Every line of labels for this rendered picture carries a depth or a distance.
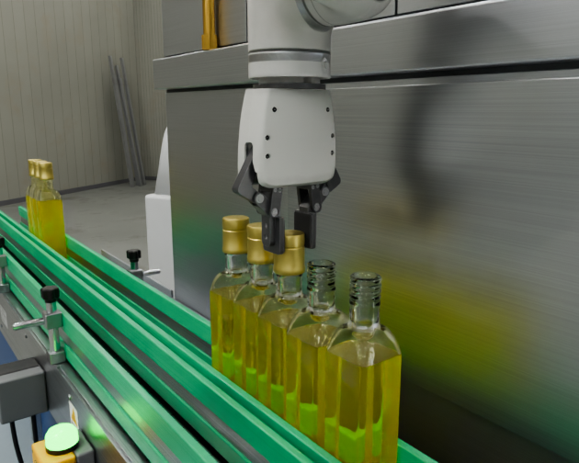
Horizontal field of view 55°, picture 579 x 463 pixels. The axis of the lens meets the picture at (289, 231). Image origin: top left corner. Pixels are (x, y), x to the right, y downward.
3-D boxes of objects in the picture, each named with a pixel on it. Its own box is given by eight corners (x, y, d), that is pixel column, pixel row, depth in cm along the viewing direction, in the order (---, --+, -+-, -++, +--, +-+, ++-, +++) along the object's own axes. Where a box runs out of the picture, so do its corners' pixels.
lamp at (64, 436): (83, 447, 79) (82, 429, 78) (50, 459, 76) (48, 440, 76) (73, 434, 82) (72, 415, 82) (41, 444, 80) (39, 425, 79)
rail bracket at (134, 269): (164, 308, 120) (162, 247, 117) (134, 314, 116) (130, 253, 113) (157, 302, 123) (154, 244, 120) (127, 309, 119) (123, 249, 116)
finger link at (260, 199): (267, 188, 60) (268, 248, 61) (242, 190, 58) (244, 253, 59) (285, 191, 57) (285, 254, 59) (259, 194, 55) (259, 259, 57)
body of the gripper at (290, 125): (306, 79, 63) (306, 177, 65) (227, 75, 57) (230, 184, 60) (351, 75, 57) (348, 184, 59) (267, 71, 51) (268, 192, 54)
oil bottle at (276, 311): (322, 466, 66) (324, 294, 62) (283, 484, 63) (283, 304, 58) (294, 443, 71) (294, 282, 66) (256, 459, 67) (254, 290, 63)
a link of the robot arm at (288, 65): (300, 60, 63) (300, 87, 63) (232, 55, 58) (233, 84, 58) (351, 53, 56) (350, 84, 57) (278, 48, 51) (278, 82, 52)
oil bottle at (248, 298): (294, 442, 71) (294, 281, 66) (257, 458, 67) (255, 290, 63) (269, 423, 75) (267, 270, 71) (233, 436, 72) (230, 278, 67)
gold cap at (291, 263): (312, 272, 61) (312, 232, 60) (285, 277, 59) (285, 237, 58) (292, 265, 64) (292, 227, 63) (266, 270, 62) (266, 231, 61)
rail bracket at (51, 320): (68, 365, 93) (61, 288, 90) (20, 377, 89) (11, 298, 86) (62, 356, 96) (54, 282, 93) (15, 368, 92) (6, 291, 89)
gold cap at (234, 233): (242, 255, 68) (242, 220, 68) (217, 253, 70) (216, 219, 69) (255, 249, 72) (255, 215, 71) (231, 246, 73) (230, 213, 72)
